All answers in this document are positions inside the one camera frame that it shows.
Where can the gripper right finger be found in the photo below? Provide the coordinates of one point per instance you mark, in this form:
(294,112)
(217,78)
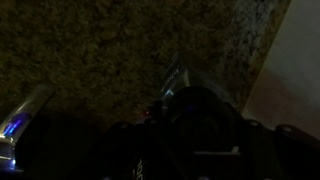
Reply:
(174,80)

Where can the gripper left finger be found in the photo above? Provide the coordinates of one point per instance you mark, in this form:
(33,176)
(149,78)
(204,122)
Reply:
(23,113)

